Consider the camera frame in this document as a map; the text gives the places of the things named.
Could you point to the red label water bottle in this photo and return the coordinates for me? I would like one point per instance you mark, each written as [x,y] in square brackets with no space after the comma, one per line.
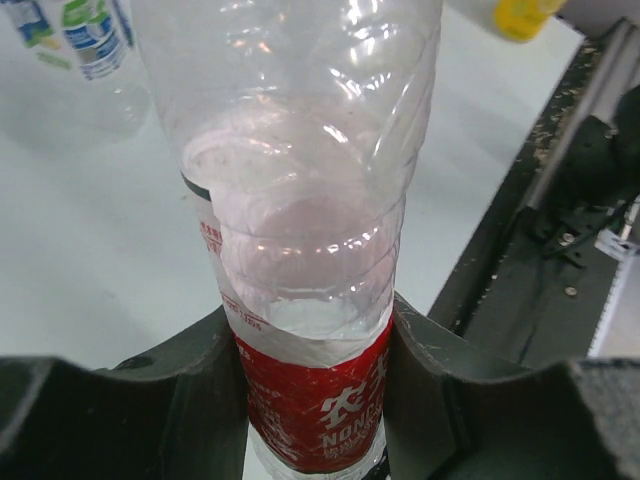
[300,124]

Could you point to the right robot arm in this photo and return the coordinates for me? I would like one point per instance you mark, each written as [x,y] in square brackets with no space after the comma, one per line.
[595,184]

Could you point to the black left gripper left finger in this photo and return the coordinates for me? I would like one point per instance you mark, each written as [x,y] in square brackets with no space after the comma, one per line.
[176,411]

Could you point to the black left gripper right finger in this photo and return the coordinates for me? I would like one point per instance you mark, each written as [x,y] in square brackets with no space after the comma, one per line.
[453,411]

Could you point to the blue white label water bottle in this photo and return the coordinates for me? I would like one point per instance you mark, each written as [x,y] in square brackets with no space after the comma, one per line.
[73,62]

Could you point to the yellow juice bottle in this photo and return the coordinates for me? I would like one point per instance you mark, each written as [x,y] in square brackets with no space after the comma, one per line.
[522,20]

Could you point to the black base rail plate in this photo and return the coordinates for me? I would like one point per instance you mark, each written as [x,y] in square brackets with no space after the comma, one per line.
[544,277]

